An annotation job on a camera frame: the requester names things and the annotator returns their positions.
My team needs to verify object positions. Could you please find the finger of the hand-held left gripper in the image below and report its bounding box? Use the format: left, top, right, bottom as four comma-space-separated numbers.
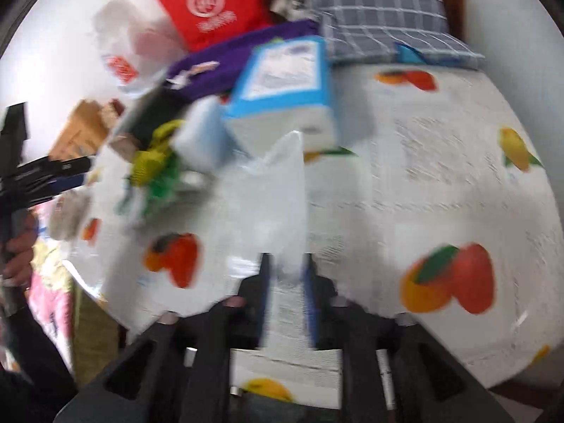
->
25, 173, 87, 206
15, 156, 93, 182

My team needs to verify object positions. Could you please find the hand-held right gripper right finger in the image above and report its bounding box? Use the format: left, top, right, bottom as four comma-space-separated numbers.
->
303, 253, 514, 423

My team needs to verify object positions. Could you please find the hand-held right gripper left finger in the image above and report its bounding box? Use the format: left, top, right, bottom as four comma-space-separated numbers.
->
55, 253, 272, 423

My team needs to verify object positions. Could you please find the clear plastic bag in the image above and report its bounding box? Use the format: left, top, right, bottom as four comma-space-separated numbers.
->
90, 0, 186, 94
210, 129, 310, 275

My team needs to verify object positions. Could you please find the white sponge block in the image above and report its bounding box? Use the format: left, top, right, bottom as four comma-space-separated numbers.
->
173, 96, 239, 173

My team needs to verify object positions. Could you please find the purple towel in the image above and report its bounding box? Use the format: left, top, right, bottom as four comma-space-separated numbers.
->
166, 19, 325, 103

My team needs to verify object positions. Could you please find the person's left forearm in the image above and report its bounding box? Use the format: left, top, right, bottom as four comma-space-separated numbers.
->
0, 299, 78, 423

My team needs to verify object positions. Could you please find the person's left hand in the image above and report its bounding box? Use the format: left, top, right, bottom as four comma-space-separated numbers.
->
2, 228, 37, 286

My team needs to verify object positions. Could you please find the patterned tan book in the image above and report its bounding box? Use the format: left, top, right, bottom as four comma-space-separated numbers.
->
48, 99, 112, 162

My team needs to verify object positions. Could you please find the dark green rectangular box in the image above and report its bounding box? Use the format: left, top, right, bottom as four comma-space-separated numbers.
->
108, 83, 195, 160

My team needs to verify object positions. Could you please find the green blanket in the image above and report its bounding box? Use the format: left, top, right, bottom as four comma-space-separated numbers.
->
72, 281, 121, 385

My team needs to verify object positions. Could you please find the blue tissue box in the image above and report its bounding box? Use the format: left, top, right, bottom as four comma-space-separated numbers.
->
222, 35, 341, 153

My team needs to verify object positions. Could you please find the red paper bag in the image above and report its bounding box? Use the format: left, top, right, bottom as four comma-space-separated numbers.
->
152, 0, 277, 52

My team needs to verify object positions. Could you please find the grey checked cushion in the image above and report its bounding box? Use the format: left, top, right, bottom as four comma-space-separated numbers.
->
304, 0, 486, 70

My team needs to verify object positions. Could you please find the brown wooden door frame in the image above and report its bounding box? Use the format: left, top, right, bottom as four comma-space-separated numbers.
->
440, 0, 468, 39

